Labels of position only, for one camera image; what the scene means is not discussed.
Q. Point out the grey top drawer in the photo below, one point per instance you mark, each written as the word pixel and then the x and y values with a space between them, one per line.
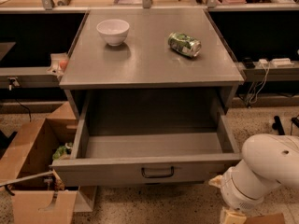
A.
pixel 143 137

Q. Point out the white power strip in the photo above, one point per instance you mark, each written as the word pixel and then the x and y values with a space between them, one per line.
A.
pixel 282 62

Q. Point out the white ceramic bowl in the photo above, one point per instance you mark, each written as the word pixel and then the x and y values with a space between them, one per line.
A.
pixel 114 31

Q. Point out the small tray with orange item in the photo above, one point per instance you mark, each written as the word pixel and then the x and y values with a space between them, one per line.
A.
pixel 58 64

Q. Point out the open cardboard box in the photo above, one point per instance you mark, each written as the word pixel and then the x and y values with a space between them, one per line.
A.
pixel 38 201

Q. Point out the grey cabinet with top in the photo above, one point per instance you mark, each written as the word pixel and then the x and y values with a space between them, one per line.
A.
pixel 145 60

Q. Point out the green wrapper in box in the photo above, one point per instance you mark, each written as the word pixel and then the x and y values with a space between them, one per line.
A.
pixel 63 152

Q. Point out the black stand leg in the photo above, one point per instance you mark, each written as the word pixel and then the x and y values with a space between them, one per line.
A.
pixel 277 125

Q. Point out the metal rod across box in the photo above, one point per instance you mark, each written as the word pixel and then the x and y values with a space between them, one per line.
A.
pixel 26 178

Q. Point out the green soda can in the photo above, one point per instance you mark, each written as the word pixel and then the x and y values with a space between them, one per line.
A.
pixel 184 44

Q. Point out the padded gripper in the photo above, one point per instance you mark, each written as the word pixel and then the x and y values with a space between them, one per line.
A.
pixel 234 188

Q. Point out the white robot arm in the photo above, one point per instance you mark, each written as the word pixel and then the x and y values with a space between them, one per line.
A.
pixel 268 162

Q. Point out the black top drawer handle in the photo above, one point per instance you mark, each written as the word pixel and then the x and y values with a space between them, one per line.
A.
pixel 157 173

